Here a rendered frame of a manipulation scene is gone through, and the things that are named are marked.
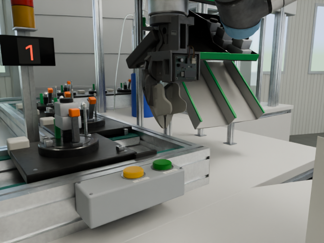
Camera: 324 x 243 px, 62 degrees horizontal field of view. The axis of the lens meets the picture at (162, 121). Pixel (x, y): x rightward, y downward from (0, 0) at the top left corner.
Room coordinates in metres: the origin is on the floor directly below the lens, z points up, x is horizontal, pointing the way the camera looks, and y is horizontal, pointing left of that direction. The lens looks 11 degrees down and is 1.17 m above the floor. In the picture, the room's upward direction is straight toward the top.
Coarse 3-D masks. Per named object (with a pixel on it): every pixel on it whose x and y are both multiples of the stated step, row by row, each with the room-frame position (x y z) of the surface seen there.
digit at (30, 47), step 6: (18, 42) 0.66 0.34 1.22; (24, 42) 0.67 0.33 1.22; (30, 42) 0.68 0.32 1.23; (36, 42) 0.69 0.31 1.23; (18, 48) 0.66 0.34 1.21; (24, 48) 0.67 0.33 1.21; (30, 48) 0.68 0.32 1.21; (36, 48) 0.69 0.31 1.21; (24, 54) 0.67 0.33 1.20; (30, 54) 0.68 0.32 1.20; (36, 54) 0.69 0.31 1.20; (24, 60) 0.67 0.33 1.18; (30, 60) 0.68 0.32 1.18; (36, 60) 0.69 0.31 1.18
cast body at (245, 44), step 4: (232, 40) 0.93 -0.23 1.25; (236, 40) 0.92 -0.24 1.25; (240, 40) 0.90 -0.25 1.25; (244, 40) 0.89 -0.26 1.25; (248, 40) 0.90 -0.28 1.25; (252, 40) 0.91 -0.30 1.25; (232, 44) 0.93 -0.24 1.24; (236, 44) 0.92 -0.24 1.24; (240, 44) 0.90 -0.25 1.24; (244, 44) 0.90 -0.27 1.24; (248, 44) 0.91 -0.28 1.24; (228, 48) 0.97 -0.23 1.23; (232, 48) 0.93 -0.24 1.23; (236, 48) 0.92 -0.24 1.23; (240, 48) 0.90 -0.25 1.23; (244, 48) 0.91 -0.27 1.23; (248, 48) 0.92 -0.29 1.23; (232, 52) 0.93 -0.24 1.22; (236, 52) 0.92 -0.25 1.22; (240, 52) 0.90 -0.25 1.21; (244, 52) 0.90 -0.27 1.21; (248, 52) 0.91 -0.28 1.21
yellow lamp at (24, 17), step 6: (12, 6) 0.68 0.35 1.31; (18, 6) 0.67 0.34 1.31; (24, 6) 0.68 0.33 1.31; (12, 12) 0.68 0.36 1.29; (18, 12) 0.67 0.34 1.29; (24, 12) 0.68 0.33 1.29; (30, 12) 0.69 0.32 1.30; (12, 18) 0.69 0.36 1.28; (18, 18) 0.67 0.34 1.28; (24, 18) 0.68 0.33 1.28; (30, 18) 0.69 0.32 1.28; (18, 24) 0.67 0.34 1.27; (24, 24) 0.68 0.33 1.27; (30, 24) 0.69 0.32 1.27
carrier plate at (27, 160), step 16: (32, 144) 0.68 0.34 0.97; (112, 144) 0.68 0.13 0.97; (16, 160) 0.55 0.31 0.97; (32, 160) 0.55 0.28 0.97; (48, 160) 0.55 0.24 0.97; (64, 160) 0.55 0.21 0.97; (80, 160) 0.55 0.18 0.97; (96, 160) 0.55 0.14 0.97; (112, 160) 0.57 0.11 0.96; (128, 160) 0.60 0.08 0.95; (32, 176) 0.47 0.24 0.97; (48, 176) 0.49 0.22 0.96
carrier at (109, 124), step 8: (80, 112) 0.91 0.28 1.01; (96, 112) 0.98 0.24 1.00; (40, 120) 0.93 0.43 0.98; (48, 120) 0.92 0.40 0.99; (88, 120) 0.87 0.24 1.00; (96, 120) 0.90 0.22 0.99; (104, 120) 0.92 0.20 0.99; (112, 120) 1.00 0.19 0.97; (48, 128) 0.86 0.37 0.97; (80, 128) 0.85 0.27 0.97; (88, 128) 0.86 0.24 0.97; (96, 128) 0.86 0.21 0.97; (104, 128) 0.86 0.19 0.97; (112, 128) 0.86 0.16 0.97; (120, 128) 0.87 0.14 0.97; (128, 128) 0.89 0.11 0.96
